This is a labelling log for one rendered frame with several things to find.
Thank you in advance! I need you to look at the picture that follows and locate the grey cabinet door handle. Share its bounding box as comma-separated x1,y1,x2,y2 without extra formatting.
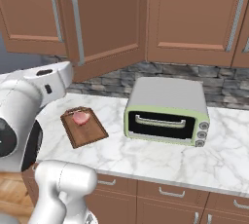
67,0,87,67
49,0,64,44
242,37,249,54
225,0,248,53

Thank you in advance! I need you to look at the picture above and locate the grey drawer handle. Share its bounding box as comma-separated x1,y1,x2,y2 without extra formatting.
158,186,187,199
232,199,249,210
96,178,117,187

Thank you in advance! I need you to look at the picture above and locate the green and grey toaster oven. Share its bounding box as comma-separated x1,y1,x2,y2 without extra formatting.
123,76,211,149

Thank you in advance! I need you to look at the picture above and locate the pale toaster oven door handle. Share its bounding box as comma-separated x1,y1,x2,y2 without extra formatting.
134,114,187,130

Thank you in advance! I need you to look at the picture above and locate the pink raw meat piece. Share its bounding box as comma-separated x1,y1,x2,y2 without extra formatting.
71,110,91,127

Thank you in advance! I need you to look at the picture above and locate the black glass toaster oven door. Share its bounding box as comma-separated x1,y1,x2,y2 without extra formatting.
126,110,196,140

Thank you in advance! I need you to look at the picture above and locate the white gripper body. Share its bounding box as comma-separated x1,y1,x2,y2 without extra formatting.
53,60,75,90

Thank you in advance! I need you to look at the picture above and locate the brown wooden cutting board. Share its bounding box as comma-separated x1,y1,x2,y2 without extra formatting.
59,105,110,150

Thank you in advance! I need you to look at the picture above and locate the brown drawer front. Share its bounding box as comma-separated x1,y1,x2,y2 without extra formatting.
136,179,210,208
205,191,249,218
96,172,138,197
21,164,40,208

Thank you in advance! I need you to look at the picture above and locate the brown base cabinet door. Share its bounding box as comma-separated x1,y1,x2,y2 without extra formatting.
85,190,138,224
199,209,249,224
135,197,201,224

